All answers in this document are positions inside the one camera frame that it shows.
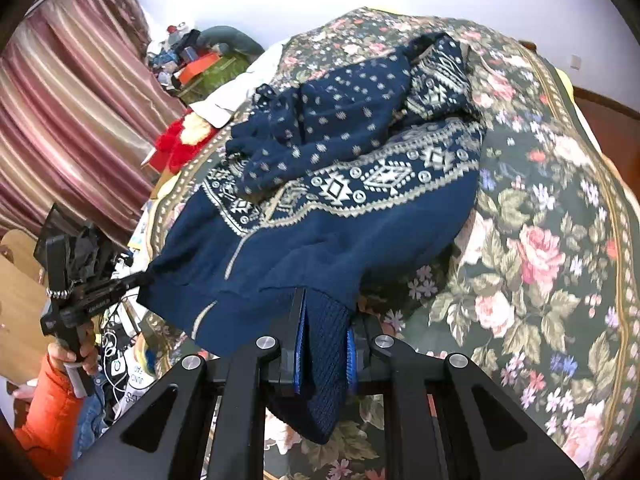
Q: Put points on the red plush toy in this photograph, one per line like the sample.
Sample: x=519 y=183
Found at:
x=180 y=143

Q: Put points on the pile of clutter clothes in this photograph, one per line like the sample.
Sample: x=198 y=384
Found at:
x=167 y=58

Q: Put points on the grey pillow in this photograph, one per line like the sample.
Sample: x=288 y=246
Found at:
x=227 y=39

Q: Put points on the person left hand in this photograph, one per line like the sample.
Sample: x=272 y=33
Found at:
x=88 y=355

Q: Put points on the striped pink curtain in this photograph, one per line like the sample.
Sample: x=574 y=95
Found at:
x=80 y=110

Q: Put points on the navy patterned hooded sweater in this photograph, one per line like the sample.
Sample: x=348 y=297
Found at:
x=362 y=174

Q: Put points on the orange box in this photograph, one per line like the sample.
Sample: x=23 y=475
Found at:
x=197 y=67

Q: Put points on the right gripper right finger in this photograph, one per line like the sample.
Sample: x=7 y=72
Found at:
x=387 y=366

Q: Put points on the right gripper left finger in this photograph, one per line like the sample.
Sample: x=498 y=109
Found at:
x=244 y=383

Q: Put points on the green floral bedspread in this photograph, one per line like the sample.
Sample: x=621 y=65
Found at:
x=539 y=289

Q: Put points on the white cloth on bed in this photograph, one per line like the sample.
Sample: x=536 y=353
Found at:
x=220 y=106

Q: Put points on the orange left sleeve forearm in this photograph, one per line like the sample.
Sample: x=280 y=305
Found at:
x=47 y=436

